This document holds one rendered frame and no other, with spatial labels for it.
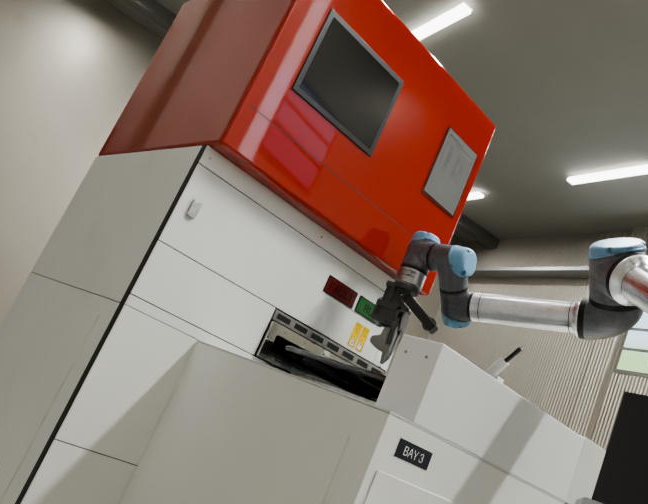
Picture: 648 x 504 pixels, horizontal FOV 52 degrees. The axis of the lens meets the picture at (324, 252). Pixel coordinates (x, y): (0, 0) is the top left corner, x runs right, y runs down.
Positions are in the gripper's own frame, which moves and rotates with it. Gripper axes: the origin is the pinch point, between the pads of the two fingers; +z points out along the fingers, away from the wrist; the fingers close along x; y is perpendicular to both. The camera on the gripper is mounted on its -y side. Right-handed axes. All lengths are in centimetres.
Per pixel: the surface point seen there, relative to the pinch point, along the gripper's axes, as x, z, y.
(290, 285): 14.4, -7.0, 26.4
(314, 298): 6.7, -7.4, 22.1
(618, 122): -536, -418, -7
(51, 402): 43, 40, 53
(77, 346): 42, 27, 55
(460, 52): -460, -418, 173
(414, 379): 54, 8, -20
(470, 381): 46, 4, -27
